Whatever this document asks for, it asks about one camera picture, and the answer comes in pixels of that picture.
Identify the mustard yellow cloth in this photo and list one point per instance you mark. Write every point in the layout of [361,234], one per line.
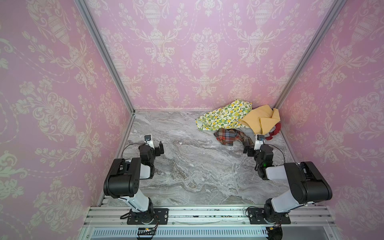
[262,119]

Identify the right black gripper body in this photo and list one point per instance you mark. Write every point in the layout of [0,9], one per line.
[250,150]

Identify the lemon print green cloth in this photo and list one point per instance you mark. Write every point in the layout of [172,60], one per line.
[227,117]

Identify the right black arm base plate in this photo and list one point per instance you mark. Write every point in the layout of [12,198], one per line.
[258,216]

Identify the left aluminium corner post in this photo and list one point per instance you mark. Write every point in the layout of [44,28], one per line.
[101,46]

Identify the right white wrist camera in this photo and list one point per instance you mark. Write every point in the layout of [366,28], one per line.
[260,140]

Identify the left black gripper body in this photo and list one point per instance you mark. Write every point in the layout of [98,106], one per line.
[156,149]

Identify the aluminium mounting rail frame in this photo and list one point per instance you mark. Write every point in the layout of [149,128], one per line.
[220,222]

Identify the aluminium corner post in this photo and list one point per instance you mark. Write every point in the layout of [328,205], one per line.
[101,46]
[319,35]

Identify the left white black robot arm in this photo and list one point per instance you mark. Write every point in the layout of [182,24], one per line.
[123,183]

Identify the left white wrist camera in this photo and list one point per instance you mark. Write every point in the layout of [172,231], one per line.
[148,139]

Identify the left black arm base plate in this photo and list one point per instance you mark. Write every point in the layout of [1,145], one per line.
[157,216]

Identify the plaid brown red cloth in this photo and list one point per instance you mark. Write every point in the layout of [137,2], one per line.
[229,136]

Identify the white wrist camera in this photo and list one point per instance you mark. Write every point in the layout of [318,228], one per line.
[260,140]
[148,139]

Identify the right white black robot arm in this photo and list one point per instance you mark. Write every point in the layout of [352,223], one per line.
[306,183]

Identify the right aluminium corner post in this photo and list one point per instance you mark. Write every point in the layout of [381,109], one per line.
[319,35]

